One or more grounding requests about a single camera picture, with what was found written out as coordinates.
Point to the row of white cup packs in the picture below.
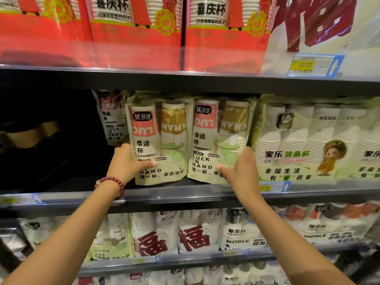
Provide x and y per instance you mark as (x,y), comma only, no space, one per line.
(207,277)

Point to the clear plastic shelf rail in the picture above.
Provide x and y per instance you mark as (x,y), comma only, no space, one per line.
(148,57)
(178,194)

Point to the red paper cup pack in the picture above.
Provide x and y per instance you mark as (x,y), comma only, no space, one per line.
(38,26)
(133,29)
(225,35)

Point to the person's left forearm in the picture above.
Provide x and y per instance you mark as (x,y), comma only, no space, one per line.
(59,243)

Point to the person's right hand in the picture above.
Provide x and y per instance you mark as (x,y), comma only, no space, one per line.
(245,178)

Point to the person's left thumb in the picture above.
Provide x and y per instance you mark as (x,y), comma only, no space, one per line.
(147,165)

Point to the person's right thumb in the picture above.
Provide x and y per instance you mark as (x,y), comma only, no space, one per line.
(225,171)

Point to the white cup pack red character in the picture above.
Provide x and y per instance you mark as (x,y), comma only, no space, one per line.
(154,234)
(199,231)

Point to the large white pack red character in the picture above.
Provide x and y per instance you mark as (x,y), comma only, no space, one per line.
(317,23)

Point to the person's right forearm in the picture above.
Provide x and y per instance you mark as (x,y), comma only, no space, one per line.
(285,246)

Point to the white green cartoon cup pack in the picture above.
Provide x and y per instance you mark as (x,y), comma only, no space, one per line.
(297,139)
(368,145)

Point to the clear white cup pack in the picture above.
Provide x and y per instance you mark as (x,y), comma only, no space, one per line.
(41,231)

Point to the person's left hand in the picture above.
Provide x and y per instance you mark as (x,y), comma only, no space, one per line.
(124,166)

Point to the white cup pack black lettering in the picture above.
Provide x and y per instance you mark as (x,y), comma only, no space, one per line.
(332,222)
(240,231)

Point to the cream paper cup pack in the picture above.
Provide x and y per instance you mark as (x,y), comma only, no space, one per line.
(207,136)
(166,136)
(111,121)

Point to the cream green cup pack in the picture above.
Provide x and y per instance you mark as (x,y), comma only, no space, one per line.
(114,237)

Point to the blue yellow price tag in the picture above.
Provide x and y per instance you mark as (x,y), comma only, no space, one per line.
(274,187)
(314,65)

